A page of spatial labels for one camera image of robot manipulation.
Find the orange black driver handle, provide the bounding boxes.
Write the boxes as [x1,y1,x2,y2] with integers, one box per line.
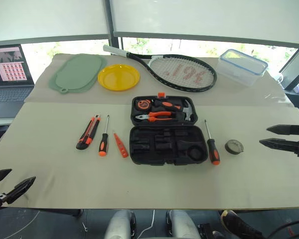
[153,99,182,113]

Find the green silicone mat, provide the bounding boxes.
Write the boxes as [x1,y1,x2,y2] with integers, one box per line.
[48,54,108,95]

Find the steel claw hammer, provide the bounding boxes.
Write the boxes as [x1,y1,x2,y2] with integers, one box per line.
[174,99,196,122]

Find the small orange black screwdriver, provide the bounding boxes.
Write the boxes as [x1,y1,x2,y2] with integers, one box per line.
[98,115,110,157]

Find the orange black tape measure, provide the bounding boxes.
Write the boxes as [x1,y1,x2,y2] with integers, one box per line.
[135,99,151,111]

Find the silver rounded robot shape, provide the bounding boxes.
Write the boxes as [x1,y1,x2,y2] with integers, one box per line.
[104,210,137,239]
[166,210,200,239]

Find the white side desk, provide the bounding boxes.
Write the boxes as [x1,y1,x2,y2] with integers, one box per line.
[0,117,15,127]

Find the open grey laptop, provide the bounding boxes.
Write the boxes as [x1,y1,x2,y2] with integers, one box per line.
[0,44,35,119]

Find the orange black utility knife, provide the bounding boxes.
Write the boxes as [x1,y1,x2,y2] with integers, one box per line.
[76,114,101,150]

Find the large orange black screwdriver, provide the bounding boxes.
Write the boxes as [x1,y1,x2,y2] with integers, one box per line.
[204,119,221,166]

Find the orange voltage tester pen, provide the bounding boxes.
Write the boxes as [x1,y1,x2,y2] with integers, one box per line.
[113,132,129,158]

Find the grey tape roll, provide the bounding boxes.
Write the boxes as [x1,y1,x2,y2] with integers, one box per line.
[224,139,245,155]

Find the black tool case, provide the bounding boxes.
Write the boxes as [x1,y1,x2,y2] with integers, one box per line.
[129,92,209,167]

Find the beige cover sheet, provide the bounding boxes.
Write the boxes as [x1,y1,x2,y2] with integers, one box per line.
[24,53,294,108]

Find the yellow plastic plate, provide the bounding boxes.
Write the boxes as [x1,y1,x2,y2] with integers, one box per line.
[97,63,141,92]

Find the black tennis racket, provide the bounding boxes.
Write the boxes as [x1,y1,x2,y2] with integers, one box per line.
[103,44,218,93]

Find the black shoe with tan sole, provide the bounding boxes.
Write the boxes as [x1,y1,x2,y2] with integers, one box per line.
[220,210,265,239]

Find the clear container with blue lid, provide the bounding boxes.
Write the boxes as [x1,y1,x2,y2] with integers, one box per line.
[216,49,269,87]

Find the black cable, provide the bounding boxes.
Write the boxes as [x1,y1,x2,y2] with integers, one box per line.
[268,219,299,239]

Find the black framed panel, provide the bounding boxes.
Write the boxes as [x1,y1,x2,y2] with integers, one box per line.
[280,48,299,92]

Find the thin white cable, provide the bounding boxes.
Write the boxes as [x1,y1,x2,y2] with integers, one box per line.
[137,210,155,239]

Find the dark window post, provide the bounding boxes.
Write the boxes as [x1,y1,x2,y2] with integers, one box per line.
[104,0,124,49]

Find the orange handled pliers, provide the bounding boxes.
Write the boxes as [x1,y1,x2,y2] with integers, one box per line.
[135,111,176,123]

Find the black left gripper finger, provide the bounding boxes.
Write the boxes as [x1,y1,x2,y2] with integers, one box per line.
[4,176,36,205]
[0,168,12,186]

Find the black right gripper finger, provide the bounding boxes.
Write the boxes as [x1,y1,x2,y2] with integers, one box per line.
[259,138,299,155]
[266,124,299,136]

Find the white roller blind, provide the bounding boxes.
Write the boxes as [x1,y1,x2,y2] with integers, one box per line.
[109,0,299,48]
[0,0,110,43]

